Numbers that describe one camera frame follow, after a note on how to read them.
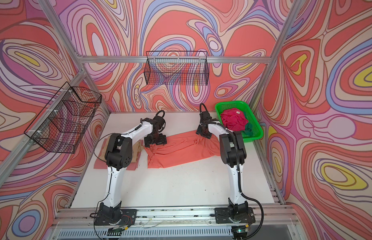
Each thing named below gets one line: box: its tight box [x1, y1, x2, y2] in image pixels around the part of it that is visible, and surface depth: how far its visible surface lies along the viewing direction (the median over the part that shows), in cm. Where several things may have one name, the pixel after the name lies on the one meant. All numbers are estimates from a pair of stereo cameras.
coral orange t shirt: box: [146, 130, 221, 169], surface depth 98 cm
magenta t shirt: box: [220, 108, 248, 132], surface depth 109 cm
